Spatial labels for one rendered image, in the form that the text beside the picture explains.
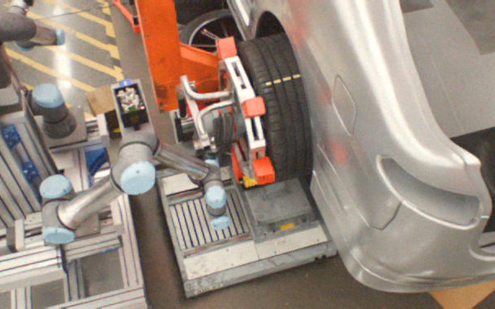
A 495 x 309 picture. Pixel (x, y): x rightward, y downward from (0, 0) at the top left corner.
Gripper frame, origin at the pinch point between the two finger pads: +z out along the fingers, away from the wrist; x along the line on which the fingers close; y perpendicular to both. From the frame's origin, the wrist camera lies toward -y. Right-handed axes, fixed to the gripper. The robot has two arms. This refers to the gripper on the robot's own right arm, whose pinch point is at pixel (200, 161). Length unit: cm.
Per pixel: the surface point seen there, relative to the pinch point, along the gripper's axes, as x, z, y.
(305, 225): -51, -8, -68
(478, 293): -125, -64, -82
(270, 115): -30.0, -5.3, 25.7
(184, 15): -25, 153, -47
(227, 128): -13.0, -1.3, 19.0
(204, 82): -16, 60, -15
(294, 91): -42, 1, 30
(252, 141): -21.5, -8.1, 15.3
